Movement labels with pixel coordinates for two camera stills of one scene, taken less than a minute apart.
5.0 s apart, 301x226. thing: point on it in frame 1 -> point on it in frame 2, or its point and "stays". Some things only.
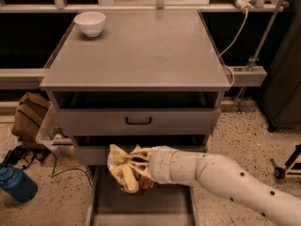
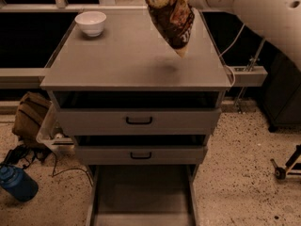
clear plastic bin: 50,132 stays
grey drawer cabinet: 132,78 stays
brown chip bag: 117,157 -> 175,20
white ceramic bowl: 90,23 stays
